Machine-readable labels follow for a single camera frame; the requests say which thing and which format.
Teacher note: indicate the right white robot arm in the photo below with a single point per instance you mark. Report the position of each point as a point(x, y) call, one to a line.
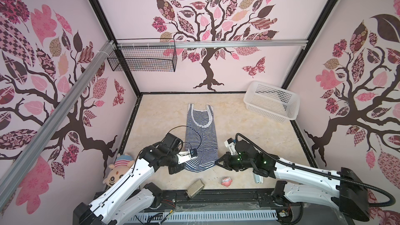
point(296, 183)

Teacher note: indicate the rear aluminium frame bar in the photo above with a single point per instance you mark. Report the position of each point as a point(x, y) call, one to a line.
point(213, 44)

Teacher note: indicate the tan rectangular box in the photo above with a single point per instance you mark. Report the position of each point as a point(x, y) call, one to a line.
point(194, 189)

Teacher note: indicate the pink denture toy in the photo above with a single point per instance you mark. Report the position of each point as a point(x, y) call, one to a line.
point(226, 182)

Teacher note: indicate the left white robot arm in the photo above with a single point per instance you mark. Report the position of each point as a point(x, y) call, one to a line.
point(123, 200)

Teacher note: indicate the white plastic laundry basket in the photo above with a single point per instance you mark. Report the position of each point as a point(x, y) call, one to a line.
point(273, 102)

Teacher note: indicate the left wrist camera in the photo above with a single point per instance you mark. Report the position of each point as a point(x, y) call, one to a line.
point(186, 156)

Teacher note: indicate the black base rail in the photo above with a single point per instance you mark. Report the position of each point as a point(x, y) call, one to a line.
point(218, 197)

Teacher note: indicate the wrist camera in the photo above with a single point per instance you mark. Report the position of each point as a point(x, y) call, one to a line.
point(230, 145)
point(186, 156)

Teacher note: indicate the white slotted cable duct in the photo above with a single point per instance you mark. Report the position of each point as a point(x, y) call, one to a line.
point(165, 218)

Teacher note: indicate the grey white stapler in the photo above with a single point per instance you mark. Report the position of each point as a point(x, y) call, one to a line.
point(258, 179)

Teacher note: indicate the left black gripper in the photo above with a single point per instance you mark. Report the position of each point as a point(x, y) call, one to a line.
point(178, 167)

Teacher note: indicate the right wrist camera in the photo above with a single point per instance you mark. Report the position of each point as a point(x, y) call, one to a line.
point(230, 145)

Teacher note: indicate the black wire mesh basket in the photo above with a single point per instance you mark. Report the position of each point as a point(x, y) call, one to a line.
point(146, 55)

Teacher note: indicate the plush doll head toy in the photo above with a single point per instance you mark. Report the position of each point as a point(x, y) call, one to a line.
point(120, 167)

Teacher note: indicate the blue white striped tank top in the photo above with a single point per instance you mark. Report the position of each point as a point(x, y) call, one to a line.
point(200, 135)

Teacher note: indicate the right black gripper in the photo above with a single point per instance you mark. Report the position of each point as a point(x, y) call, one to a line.
point(227, 161)

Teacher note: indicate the left aluminium frame bar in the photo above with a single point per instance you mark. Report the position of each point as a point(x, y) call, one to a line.
point(18, 170)

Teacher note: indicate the aluminium frame bar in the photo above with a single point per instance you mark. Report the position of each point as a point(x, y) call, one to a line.
point(213, 44)
point(18, 170)

